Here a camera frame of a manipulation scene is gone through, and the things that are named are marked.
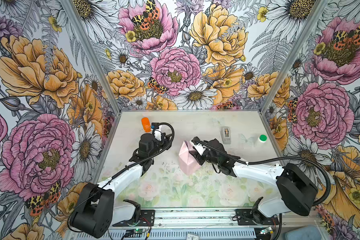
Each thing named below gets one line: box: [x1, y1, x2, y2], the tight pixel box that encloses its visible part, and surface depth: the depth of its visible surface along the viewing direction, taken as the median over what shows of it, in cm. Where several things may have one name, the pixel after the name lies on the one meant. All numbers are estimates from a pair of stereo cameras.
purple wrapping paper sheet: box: [178, 140, 203, 176], surface depth 83 cm
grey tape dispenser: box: [220, 126, 232, 145], surface depth 105 cm
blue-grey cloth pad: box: [285, 224, 324, 240], surface depth 70 cm
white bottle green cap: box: [258, 134, 268, 143], surface depth 96 cm
